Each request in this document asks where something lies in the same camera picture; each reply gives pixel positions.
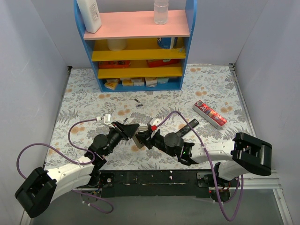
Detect white air conditioner remote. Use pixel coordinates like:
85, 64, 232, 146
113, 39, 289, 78
132, 135, 144, 149

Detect teal white small box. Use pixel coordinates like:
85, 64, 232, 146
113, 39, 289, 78
157, 77, 169, 84

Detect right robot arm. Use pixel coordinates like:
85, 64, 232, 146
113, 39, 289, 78
134, 131, 272, 186

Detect white cylindrical container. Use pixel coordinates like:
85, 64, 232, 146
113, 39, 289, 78
107, 39, 127, 51

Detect orange box left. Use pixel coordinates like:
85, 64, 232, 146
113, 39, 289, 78
98, 60, 131, 69

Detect grey remote battery cover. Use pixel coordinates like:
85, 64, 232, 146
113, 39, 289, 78
139, 126, 149, 132

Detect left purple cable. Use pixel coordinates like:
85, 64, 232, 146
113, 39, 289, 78
16, 118, 114, 214

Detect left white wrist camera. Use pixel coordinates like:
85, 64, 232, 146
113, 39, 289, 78
96, 113, 114, 128

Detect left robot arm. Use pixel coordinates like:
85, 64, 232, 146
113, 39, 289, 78
15, 122, 139, 218

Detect purple cable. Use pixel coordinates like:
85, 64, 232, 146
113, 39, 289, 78
156, 111, 244, 222
16, 118, 114, 214

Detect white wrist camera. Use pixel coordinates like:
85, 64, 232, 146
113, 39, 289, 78
147, 118, 161, 138
96, 113, 114, 128

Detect yellow white small box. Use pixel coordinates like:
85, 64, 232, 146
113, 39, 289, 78
122, 79, 134, 87

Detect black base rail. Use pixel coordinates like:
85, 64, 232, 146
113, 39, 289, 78
82, 163, 233, 199

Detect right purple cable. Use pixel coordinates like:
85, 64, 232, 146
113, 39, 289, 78
156, 111, 244, 222

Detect clear plastic water bottle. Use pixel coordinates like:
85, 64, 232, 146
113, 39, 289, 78
154, 0, 169, 25

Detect white orange small carton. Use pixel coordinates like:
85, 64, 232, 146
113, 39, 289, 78
145, 77, 158, 88

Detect yellow red small box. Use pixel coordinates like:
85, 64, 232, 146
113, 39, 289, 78
105, 78, 120, 90

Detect white plastic bottle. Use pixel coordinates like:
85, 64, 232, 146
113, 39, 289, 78
77, 0, 102, 33

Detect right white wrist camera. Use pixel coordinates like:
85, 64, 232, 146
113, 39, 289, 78
147, 118, 161, 138

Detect blue white round container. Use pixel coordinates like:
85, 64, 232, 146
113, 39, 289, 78
157, 37, 178, 49

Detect floral patterned table mat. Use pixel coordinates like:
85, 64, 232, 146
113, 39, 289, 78
45, 66, 252, 168

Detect blue wooden shelf unit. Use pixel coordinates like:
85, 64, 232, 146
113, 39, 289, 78
74, 0, 197, 92

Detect black TV remote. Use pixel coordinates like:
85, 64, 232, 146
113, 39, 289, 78
177, 119, 199, 137

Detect red toothpaste box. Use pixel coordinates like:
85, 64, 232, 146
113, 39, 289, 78
192, 100, 227, 130

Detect red orange box right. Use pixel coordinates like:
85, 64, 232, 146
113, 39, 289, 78
146, 59, 180, 68

